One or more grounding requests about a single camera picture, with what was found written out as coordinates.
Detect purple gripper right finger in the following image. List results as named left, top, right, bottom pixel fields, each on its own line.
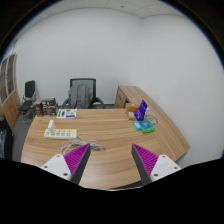
left=131, top=143, right=182, bottom=186

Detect white green leaflet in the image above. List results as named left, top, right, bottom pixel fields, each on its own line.
left=57, top=109, right=77, bottom=119

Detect green teal box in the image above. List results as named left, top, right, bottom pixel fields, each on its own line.
left=139, top=120, right=155, bottom=133

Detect white power strip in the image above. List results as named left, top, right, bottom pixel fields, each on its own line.
left=44, top=129, right=77, bottom=139

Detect white charger plug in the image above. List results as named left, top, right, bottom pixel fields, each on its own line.
left=48, top=120, right=56, bottom=133

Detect black mesh office chair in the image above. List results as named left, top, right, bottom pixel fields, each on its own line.
left=62, top=78, right=105, bottom=109

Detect wooden glass-door cabinet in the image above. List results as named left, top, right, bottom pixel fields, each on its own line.
left=0, top=54, right=20, bottom=129

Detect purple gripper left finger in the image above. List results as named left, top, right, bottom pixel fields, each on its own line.
left=40, top=142, right=92, bottom=185

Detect grey backpack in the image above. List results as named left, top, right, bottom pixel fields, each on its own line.
left=69, top=84, right=91, bottom=109

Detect orange small box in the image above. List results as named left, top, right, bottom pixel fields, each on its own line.
left=126, top=111, right=136, bottom=120

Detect round clear plate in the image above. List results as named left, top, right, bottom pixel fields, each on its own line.
left=145, top=115, right=159, bottom=125

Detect black side chair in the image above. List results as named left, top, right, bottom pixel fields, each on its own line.
left=19, top=80, right=36, bottom=118

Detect brown stacked boxes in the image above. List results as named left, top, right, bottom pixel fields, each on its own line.
left=33, top=97, right=58, bottom=116

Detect purple box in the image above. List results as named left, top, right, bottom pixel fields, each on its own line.
left=135, top=100, right=148, bottom=121

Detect white coiled cable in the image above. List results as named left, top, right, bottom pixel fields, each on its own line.
left=60, top=134, right=106, bottom=155

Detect blue small packet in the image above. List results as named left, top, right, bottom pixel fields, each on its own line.
left=133, top=122, right=141, bottom=130

